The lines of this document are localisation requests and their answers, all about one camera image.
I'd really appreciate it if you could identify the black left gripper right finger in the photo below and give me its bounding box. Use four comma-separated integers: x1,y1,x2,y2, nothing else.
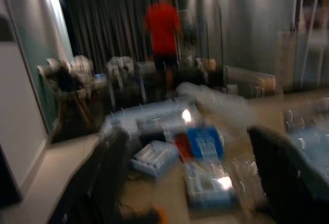
249,125,329,224

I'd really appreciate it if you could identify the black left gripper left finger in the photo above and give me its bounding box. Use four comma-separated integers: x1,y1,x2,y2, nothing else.
48,128,130,224

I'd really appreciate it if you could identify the light blue plastic bag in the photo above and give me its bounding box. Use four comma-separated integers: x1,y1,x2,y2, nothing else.
289,127,329,193

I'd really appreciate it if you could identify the light wooden table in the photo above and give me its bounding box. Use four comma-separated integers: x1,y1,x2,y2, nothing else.
97,90,329,224

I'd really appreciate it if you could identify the red flat item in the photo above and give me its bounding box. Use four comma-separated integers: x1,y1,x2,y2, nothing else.
174,135,194,162

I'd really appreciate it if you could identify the wooden chair with clothes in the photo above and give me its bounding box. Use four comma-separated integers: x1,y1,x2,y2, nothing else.
36,55,95,123

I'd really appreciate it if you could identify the white plastic bag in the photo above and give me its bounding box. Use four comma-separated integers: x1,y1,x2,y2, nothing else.
176,82,254,123

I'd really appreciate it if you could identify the low black cluttered table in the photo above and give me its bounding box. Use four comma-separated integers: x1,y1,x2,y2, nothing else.
104,56,225,100

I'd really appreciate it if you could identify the grey curtain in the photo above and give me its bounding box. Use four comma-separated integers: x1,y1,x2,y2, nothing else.
61,0,192,67

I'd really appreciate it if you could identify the person in red shirt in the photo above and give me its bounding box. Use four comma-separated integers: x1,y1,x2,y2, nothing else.
143,0,182,99

